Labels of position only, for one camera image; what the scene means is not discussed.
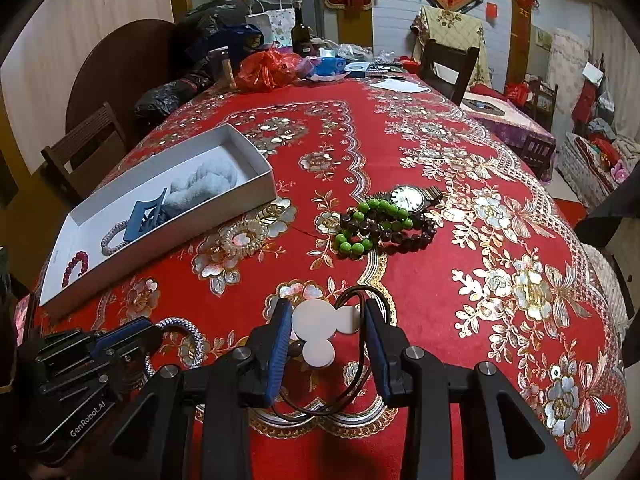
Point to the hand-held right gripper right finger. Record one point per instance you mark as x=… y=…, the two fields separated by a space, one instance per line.
x=375 y=345

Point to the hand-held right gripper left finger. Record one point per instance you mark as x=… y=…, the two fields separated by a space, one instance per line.
x=277 y=345

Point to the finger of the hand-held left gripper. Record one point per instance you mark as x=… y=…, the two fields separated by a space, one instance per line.
x=135 y=365
x=127 y=332

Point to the blue hair claw clip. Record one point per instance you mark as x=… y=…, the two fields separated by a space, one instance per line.
x=142 y=215

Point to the white cardboard box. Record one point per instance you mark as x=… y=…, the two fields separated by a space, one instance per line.
x=210 y=220

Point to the metal wristwatch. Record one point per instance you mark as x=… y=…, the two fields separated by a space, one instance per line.
x=407 y=196

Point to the light blue fluffy scrunchie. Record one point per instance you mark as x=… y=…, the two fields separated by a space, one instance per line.
x=200 y=185

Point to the brown wooden chair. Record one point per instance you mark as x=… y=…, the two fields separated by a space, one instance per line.
x=90 y=130

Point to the small black plastic bag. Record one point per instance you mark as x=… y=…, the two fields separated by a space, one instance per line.
x=160 y=100

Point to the small table purple cloth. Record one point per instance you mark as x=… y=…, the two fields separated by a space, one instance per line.
x=505 y=120

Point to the white paper sheet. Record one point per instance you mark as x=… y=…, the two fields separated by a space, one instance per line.
x=397 y=86

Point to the round wooden tabletop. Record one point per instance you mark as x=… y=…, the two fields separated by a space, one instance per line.
x=110 y=70

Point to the red plastic bag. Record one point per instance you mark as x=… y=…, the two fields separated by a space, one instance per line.
x=265 y=72

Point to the glass jar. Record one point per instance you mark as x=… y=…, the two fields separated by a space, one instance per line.
x=224 y=67

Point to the blue tissue box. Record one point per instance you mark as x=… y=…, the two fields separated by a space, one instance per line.
x=331 y=66

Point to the dark wooden chair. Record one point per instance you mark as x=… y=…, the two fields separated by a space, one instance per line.
x=445 y=67

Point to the blue plastic bag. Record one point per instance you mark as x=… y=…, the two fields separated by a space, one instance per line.
x=240 y=37

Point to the dark wine bottle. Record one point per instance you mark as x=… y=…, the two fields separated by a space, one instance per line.
x=301 y=35

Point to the white paper gift bag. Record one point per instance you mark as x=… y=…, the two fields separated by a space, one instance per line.
x=277 y=22

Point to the large black plastic bag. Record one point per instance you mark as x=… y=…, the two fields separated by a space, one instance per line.
x=210 y=20

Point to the beige floral cloth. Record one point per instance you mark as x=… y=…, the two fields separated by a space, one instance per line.
x=450 y=22

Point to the grey refrigerator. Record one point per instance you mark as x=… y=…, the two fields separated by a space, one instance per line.
x=325 y=10

